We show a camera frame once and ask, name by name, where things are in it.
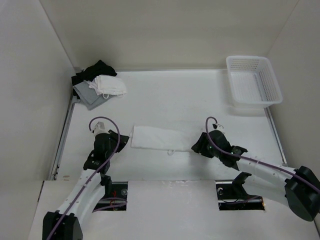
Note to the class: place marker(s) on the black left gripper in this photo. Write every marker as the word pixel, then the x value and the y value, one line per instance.
pixel 124 139

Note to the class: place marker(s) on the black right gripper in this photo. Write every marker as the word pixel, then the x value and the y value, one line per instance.
pixel 197 146

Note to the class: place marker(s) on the white tank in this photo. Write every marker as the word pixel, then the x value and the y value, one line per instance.
pixel 108 86
pixel 153 138

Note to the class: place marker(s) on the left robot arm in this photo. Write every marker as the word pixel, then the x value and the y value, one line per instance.
pixel 94 191

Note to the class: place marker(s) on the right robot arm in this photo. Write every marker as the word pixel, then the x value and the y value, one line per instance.
pixel 296 188

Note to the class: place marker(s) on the folded grey tank top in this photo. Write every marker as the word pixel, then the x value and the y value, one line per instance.
pixel 88 96

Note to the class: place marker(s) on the folded white tank top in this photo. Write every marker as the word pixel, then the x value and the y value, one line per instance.
pixel 108 86

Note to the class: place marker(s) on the black tank top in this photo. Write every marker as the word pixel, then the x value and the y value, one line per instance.
pixel 91 72

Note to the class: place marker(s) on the white plastic basket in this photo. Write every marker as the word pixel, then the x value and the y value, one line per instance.
pixel 252 81

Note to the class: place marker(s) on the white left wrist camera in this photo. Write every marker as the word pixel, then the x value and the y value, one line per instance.
pixel 99 128

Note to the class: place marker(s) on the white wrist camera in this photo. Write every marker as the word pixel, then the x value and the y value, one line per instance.
pixel 218 126
pixel 99 128

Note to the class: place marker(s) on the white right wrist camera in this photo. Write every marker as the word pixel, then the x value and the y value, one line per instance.
pixel 218 126

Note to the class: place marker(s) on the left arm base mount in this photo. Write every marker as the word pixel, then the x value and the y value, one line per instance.
pixel 115 199

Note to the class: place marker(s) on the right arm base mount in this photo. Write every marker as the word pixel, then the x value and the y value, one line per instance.
pixel 232 197

